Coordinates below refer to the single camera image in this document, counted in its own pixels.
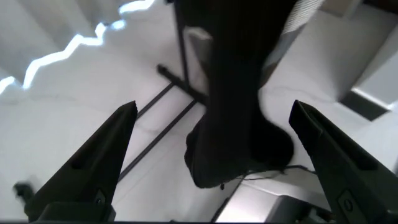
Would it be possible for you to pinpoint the black garment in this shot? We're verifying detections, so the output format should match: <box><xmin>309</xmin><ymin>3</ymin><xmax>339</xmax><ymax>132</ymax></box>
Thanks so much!
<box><xmin>178</xmin><ymin>0</ymin><xmax>295</xmax><ymax>190</ymax></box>

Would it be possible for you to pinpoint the white laundry basket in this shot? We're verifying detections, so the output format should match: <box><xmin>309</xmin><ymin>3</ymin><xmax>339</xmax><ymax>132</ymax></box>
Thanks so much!
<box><xmin>183</xmin><ymin>0</ymin><xmax>326</xmax><ymax>90</ymax></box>

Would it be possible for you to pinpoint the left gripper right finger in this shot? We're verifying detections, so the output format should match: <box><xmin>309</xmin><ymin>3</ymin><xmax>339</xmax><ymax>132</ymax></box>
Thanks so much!
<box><xmin>288</xmin><ymin>99</ymin><xmax>398</xmax><ymax>222</ymax></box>

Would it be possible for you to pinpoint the white curtain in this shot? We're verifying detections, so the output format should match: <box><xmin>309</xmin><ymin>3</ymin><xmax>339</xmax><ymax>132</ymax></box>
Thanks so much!
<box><xmin>0</xmin><ymin>0</ymin><xmax>156</xmax><ymax>93</ymax></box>

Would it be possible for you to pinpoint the black clothes rack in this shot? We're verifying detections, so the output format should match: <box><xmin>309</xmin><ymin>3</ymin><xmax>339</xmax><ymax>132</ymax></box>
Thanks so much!
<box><xmin>12</xmin><ymin>0</ymin><xmax>208</xmax><ymax>208</ymax></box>

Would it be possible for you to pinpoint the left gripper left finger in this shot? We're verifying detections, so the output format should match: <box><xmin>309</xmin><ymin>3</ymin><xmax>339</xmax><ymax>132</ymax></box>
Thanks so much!
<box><xmin>24</xmin><ymin>100</ymin><xmax>138</xmax><ymax>222</ymax></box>

